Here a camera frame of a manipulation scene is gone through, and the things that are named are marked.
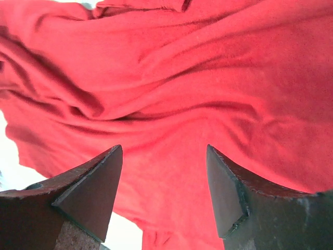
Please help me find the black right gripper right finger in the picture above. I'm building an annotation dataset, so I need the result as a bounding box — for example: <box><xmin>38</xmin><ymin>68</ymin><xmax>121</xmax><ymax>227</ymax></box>
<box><xmin>207</xmin><ymin>145</ymin><xmax>332</xmax><ymax>249</ymax></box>

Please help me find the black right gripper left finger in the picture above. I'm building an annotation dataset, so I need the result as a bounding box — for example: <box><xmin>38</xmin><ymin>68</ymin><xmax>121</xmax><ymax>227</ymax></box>
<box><xmin>1</xmin><ymin>145</ymin><xmax>122</xmax><ymax>249</ymax></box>

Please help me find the red t-shirt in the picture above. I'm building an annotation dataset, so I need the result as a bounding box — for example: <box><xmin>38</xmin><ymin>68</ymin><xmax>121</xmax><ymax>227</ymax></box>
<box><xmin>1</xmin><ymin>1</ymin><xmax>332</xmax><ymax>249</ymax></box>

